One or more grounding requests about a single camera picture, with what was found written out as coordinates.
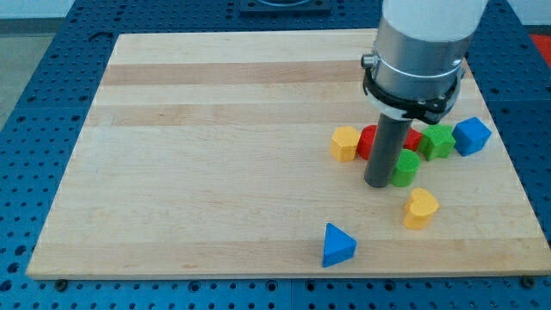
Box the green star block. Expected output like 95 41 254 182
418 125 455 161

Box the red cylinder block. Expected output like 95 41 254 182
356 125 377 160

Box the yellow hexagon block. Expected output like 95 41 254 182
330 127 360 162

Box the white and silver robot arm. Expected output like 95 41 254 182
361 0 488 125

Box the green cylinder block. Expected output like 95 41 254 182
391 149 421 187

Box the wooden board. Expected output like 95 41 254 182
27 29 550 280

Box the red block behind rod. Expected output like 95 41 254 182
403 128 423 152

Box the blue cube block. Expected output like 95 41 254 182
452 117 492 157

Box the blue triangle block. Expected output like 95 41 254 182
322 223 357 268

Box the yellow heart block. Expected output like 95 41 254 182
403 188 440 229

